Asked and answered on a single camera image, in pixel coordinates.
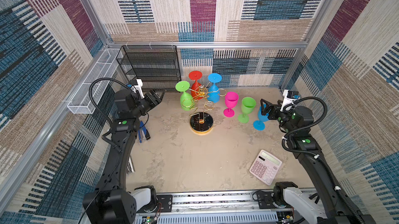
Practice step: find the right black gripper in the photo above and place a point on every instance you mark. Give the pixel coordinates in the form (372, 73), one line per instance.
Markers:
(275, 109)

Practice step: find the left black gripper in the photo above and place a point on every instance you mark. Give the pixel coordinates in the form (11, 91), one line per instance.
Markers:
(156, 101)

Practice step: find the green plastic wine glass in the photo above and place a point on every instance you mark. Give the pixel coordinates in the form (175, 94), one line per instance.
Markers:
(186, 99)
(247, 107)

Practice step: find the blue plastic wine glass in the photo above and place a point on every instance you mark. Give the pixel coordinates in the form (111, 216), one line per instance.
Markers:
(213, 91)
(260, 123)

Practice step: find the magenta plastic wine glass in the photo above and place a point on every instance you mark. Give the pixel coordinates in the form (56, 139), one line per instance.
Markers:
(231, 100)

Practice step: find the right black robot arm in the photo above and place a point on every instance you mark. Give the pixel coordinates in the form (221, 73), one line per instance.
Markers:
(295, 121)

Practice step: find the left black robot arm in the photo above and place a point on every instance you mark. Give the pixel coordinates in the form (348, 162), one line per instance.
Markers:
(118, 155)

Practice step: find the black mesh shelf rack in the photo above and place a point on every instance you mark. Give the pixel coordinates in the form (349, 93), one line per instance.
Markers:
(157, 66)

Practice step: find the red plastic wine glass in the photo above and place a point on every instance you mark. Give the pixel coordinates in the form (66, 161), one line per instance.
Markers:
(195, 76)

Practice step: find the pink calculator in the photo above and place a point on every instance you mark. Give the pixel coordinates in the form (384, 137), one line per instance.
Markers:
(265, 167)

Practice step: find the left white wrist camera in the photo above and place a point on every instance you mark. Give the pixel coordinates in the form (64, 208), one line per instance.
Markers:
(136, 86)

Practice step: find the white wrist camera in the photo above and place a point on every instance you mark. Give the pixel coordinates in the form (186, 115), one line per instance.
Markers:
(290, 96)
(136, 86)

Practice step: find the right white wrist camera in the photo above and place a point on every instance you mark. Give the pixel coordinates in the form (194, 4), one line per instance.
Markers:
(290, 96)

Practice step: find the gold wire wine glass rack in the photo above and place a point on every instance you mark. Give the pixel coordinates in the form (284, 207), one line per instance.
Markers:
(201, 122)

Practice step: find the white wire mesh basket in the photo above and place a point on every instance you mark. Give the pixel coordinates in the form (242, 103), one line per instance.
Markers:
(105, 66)

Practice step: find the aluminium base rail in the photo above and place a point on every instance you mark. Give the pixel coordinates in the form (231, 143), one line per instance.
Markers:
(221, 207)

